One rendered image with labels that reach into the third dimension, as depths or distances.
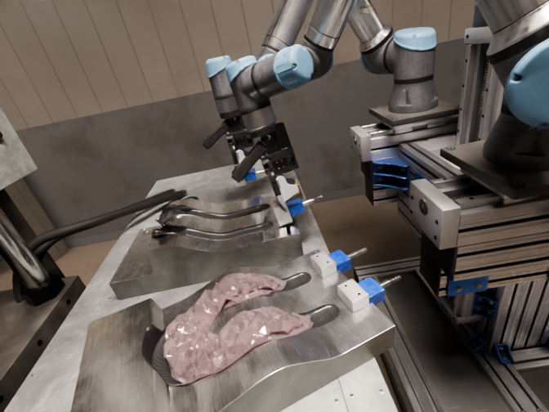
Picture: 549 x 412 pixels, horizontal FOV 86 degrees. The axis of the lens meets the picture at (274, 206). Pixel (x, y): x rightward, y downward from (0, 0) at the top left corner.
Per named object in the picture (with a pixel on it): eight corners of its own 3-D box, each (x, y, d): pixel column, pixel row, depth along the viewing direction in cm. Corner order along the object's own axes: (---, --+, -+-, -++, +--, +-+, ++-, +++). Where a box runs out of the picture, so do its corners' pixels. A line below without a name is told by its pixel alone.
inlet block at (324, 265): (359, 253, 72) (358, 235, 69) (372, 264, 68) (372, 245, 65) (312, 274, 68) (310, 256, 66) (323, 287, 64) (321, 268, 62)
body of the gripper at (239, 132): (254, 148, 95) (246, 109, 89) (229, 154, 95) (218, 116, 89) (253, 141, 102) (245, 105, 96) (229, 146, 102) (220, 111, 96)
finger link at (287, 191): (305, 207, 72) (292, 171, 71) (282, 215, 72) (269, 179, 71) (304, 205, 75) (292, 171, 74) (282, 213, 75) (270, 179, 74)
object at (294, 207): (323, 203, 81) (317, 185, 79) (327, 208, 76) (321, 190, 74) (278, 219, 82) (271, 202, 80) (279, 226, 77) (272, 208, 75)
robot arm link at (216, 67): (234, 53, 83) (205, 60, 81) (243, 94, 88) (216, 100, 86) (229, 55, 90) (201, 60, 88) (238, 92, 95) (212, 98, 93)
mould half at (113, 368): (320, 266, 75) (315, 230, 69) (395, 346, 53) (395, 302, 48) (113, 358, 62) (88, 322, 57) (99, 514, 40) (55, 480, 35)
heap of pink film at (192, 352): (280, 274, 66) (274, 246, 62) (321, 333, 51) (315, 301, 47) (164, 324, 59) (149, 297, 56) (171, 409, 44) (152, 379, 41)
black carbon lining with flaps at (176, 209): (270, 208, 92) (265, 180, 87) (275, 236, 78) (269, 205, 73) (162, 230, 92) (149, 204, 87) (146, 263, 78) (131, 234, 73)
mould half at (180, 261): (290, 213, 100) (283, 176, 94) (305, 261, 77) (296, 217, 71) (147, 244, 100) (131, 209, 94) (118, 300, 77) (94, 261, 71)
